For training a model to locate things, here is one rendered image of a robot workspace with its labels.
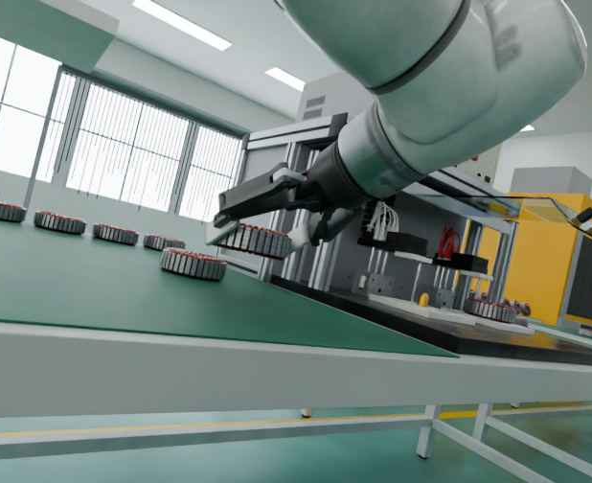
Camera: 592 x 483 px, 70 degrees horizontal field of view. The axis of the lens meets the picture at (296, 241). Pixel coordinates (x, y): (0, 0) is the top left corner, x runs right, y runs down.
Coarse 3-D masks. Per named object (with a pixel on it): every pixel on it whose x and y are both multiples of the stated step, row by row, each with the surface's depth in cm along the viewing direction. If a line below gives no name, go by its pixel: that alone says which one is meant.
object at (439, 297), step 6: (426, 288) 109; (432, 288) 107; (438, 288) 106; (432, 294) 107; (438, 294) 106; (444, 294) 108; (450, 294) 109; (432, 300) 107; (438, 300) 107; (444, 300) 108; (450, 300) 109; (432, 306) 106; (438, 306) 107; (444, 306) 108; (450, 306) 110
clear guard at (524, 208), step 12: (468, 204) 113; (480, 204) 109; (492, 204) 106; (504, 204) 103; (516, 204) 100; (528, 204) 97; (540, 204) 95; (552, 204) 92; (492, 216) 121; (504, 216) 117; (516, 216) 113; (528, 216) 110; (540, 216) 106; (552, 216) 103; (564, 216) 86; (576, 216) 92; (576, 228) 85; (588, 228) 91
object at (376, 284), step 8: (360, 272) 95; (368, 272) 93; (368, 280) 93; (376, 280) 94; (384, 280) 95; (392, 280) 96; (352, 288) 96; (368, 288) 92; (376, 288) 94; (384, 288) 95; (368, 296) 93
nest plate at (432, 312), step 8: (376, 296) 85; (384, 296) 87; (392, 304) 81; (400, 304) 79; (408, 304) 80; (416, 304) 87; (416, 312) 76; (424, 312) 75; (432, 312) 75; (440, 312) 77; (448, 312) 83; (448, 320) 77; (456, 320) 79; (464, 320) 80; (472, 320) 82
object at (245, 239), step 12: (240, 228) 53; (252, 228) 55; (228, 240) 54; (240, 240) 53; (252, 240) 53; (264, 240) 54; (276, 240) 55; (288, 240) 57; (252, 252) 54; (264, 252) 54; (276, 252) 55; (288, 252) 58
